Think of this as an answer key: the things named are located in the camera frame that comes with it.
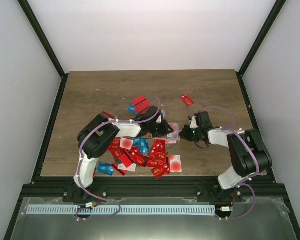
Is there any black frame post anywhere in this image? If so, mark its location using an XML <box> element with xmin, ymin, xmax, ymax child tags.
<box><xmin>17</xmin><ymin>0</ymin><xmax>66</xmax><ymax>79</ymax></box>
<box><xmin>237</xmin><ymin>0</ymin><xmax>287</xmax><ymax>76</ymax></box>

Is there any red VIP card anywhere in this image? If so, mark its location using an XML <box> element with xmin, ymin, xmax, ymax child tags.
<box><xmin>148</xmin><ymin>151</ymin><xmax>168</xmax><ymax>161</ymax></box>
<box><xmin>151</xmin><ymin>165</ymin><xmax>170</xmax><ymax>180</ymax></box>

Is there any white card red circle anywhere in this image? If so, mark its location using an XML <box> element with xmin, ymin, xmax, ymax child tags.
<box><xmin>168</xmin><ymin>155</ymin><xmax>182</xmax><ymax>173</ymax></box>

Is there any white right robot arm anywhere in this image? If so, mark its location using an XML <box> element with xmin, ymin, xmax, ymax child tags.
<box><xmin>179</xmin><ymin>111</ymin><xmax>273</xmax><ymax>202</ymax></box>

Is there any black frame post left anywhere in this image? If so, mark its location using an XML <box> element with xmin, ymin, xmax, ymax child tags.
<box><xmin>17</xmin><ymin>0</ymin><xmax>66</xmax><ymax>79</ymax></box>

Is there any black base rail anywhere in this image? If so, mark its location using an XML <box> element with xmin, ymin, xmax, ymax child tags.
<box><xmin>20</xmin><ymin>174</ymin><xmax>287</xmax><ymax>203</ymax></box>

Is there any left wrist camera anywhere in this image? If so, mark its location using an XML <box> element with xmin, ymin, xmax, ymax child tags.
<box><xmin>155</xmin><ymin>110</ymin><xmax>166</xmax><ymax>124</ymax></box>

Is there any small red card far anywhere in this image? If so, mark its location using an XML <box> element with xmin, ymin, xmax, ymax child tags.
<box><xmin>179</xmin><ymin>94</ymin><xmax>195</xmax><ymax>107</ymax></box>

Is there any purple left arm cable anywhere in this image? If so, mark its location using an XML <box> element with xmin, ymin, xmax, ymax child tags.
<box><xmin>75</xmin><ymin>96</ymin><xmax>162</xmax><ymax>221</ymax></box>

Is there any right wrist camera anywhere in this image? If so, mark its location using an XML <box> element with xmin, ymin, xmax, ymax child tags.
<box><xmin>188</xmin><ymin>115</ymin><xmax>198</xmax><ymax>129</ymax></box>

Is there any pink card holder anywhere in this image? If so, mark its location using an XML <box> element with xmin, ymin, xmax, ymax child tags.
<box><xmin>153</xmin><ymin>122</ymin><xmax>180</xmax><ymax>141</ymax></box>

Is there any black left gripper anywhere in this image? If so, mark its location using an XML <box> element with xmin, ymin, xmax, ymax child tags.
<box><xmin>148</xmin><ymin>120</ymin><xmax>174</xmax><ymax>138</ymax></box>

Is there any white card red dot left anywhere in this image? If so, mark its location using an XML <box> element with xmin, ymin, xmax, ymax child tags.
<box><xmin>120</xmin><ymin>137</ymin><xmax>134</xmax><ymax>150</ymax></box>

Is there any blue card near edge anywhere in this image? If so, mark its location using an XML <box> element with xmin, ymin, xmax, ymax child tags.
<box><xmin>95</xmin><ymin>161</ymin><xmax>114</xmax><ymax>176</ymax></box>

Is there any black frame post right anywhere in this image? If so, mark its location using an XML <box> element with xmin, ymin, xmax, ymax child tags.
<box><xmin>237</xmin><ymin>0</ymin><xmax>287</xmax><ymax>76</ymax></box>

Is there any red striped card left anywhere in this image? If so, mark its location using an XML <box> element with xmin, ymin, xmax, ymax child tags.
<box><xmin>102</xmin><ymin>111</ymin><xmax>115</xmax><ymax>119</ymax></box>

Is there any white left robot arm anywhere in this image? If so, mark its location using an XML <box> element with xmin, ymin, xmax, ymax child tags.
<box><xmin>73</xmin><ymin>106</ymin><xmax>174</xmax><ymax>202</ymax></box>

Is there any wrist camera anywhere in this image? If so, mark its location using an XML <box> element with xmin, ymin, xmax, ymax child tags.
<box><xmin>155</xmin><ymin>110</ymin><xmax>166</xmax><ymax>124</ymax></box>
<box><xmin>188</xmin><ymin>115</ymin><xmax>198</xmax><ymax>129</ymax></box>

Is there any light blue slotted cable duct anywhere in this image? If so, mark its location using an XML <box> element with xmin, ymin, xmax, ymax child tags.
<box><xmin>26</xmin><ymin>204</ymin><xmax>216</xmax><ymax>216</ymax></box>

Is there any blue card in pile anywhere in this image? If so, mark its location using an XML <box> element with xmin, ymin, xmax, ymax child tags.
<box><xmin>130</xmin><ymin>137</ymin><xmax>150</xmax><ymax>154</ymax></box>

